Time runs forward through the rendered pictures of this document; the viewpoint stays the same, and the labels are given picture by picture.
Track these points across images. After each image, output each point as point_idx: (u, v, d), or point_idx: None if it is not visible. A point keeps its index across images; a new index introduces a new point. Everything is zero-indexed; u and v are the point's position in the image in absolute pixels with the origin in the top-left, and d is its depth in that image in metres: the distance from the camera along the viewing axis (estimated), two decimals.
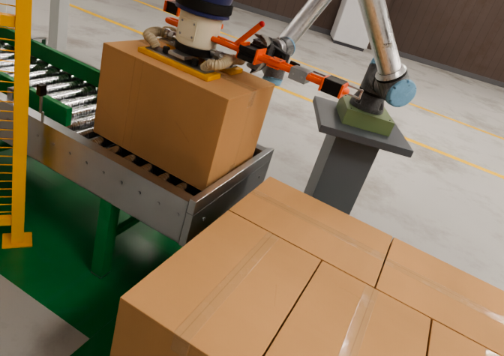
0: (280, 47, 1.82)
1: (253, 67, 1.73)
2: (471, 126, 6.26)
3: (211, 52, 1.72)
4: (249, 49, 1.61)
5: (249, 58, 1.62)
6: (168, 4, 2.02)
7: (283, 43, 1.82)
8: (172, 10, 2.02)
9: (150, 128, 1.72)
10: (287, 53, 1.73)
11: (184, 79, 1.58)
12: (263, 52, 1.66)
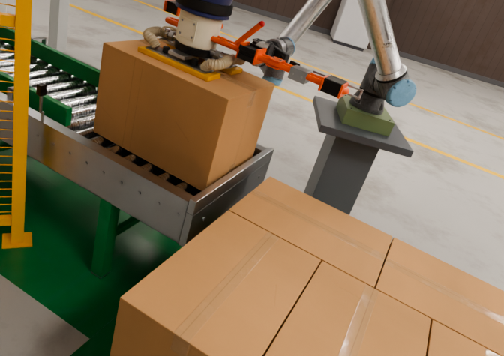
0: (280, 47, 1.82)
1: None
2: (471, 126, 6.26)
3: (211, 52, 1.72)
4: (249, 49, 1.61)
5: (249, 58, 1.62)
6: (168, 4, 2.02)
7: (283, 43, 1.83)
8: (172, 10, 2.02)
9: (150, 128, 1.72)
10: (287, 53, 1.74)
11: (184, 79, 1.58)
12: (263, 52, 1.66)
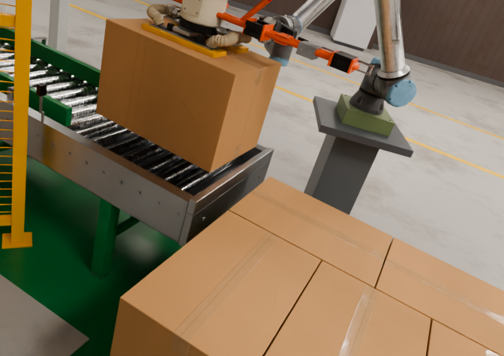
0: (287, 25, 1.77)
1: (259, 38, 1.66)
2: (471, 126, 6.26)
3: (217, 29, 1.68)
4: (256, 23, 1.57)
5: (256, 34, 1.58)
6: None
7: (289, 21, 1.78)
8: None
9: (154, 107, 1.68)
10: (295, 30, 1.69)
11: (190, 54, 1.54)
12: (271, 28, 1.61)
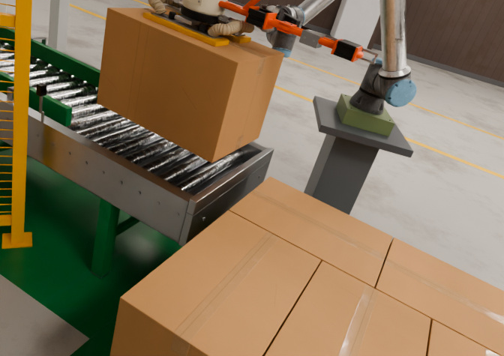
0: (290, 15, 1.76)
1: (262, 27, 1.65)
2: (471, 126, 6.26)
3: (219, 18, 1.66)
4: (259, 12, 1.55)
5: (259, 22, 1.56)
6: None
7: (292, 11, 1.76)
8: None
9: (156, 97, 1.66)
10: (298, 19, 1.67)
11: (192, 42, 1.52)
12: (273, 16, 1.60)
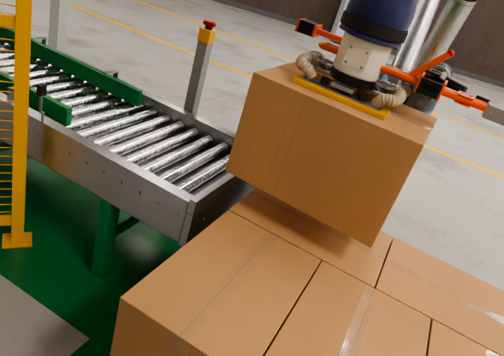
0: (447, 76, 1.57)
1: (427, 95, 1.46)
2: (471, 126, 6.26)
3: (377, 84, 1.48)
4: (436, 82, 1.36)
5: (433, 93, 1.38)
6: (301, 23, 1.78)
7: (448, 72, 1.58)
8: (305, 31, 1.78)
9: (305, 172, 1.48)
10: (464, 85, 1.49)
11: (362, 118, 1.34)
12: None
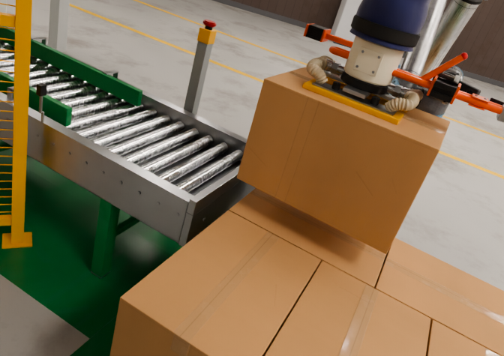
0: None
1: None
2: (471, 126, 6.26)
3: (389, 88, 1.46)
4: (449, 85, 1.35)
5: (448, 97, 1.36)
6: (310, 28, 1.77)
7: (460, 75, 1.57)
8: (313, 35, 1.77)
9: (318, 178, 1.47)
10: (477, 88, 1.48)
11: (376, 123, 1.33)
12: None
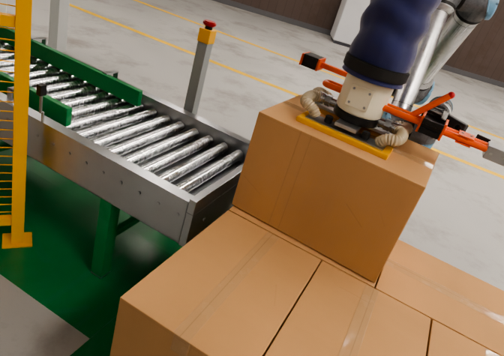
0: (448, 112, 1.61)
1: None
2: (471, 126, 6.26)
3: (380, 122, 1.51)
4: (436, 123, 1.40)
5: (435, 133, 1.41)
6: (305, 57, 1.82)
7: (450, 108, 1.62)
8: (309, 64, 1.82)
9: (310, 207, 1.52)
10: (465, 123, 1.53)
11: (365, 159, 1.38)
12: None
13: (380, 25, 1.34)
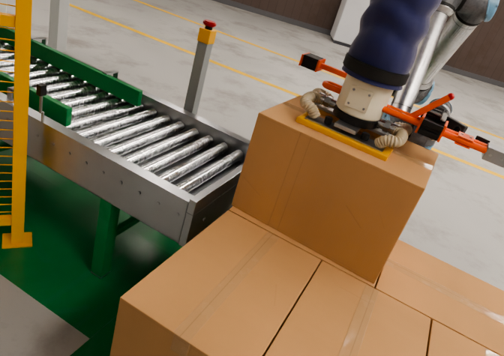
0: None
1: None
2: (471, 126, 6.26)
3: (379, 124, 1.52)
4: (436, 124, 1.40)
5: (434, 135, 1.41)
6: (304, 58, 1.82)
7: (449, 109, 1.62)
8: (309, 65, 1.82)
9: (309, 209, 1.52)
10: (464, 124, 1.53)
11: (364, 160, 1.38)
12: None
13: (380, 27, 1.35)
